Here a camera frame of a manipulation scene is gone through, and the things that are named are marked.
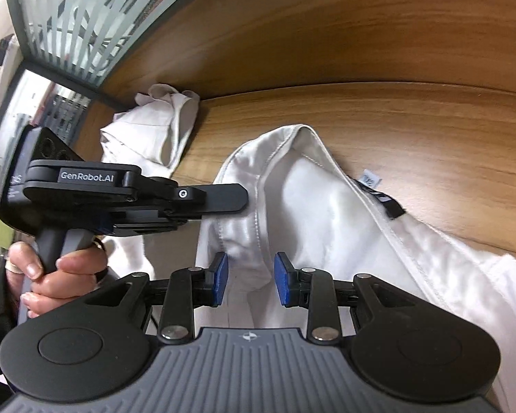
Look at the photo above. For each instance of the cream shirt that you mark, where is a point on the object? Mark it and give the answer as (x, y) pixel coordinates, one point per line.
(327, 223)

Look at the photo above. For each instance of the beige crumpled garment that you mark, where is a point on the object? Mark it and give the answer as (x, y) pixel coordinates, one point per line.
(146, 129)

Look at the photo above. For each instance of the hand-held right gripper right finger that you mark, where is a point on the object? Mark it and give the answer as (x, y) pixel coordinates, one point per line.
(283, 279)

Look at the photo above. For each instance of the person's left hand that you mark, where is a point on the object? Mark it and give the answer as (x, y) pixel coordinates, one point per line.
(73, 275)

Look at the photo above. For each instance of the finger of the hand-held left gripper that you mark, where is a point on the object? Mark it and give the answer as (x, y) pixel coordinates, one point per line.
(215, 200)
(150, 226)

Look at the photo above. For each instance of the dark partition post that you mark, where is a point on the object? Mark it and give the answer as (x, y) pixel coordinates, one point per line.
(69, 84)

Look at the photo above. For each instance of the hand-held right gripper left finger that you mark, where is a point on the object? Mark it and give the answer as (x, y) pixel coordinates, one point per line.
(220, 279)

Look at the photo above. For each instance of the frosted striped glass partition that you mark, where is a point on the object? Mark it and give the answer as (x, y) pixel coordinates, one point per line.
(34, 107)
(90, 17)

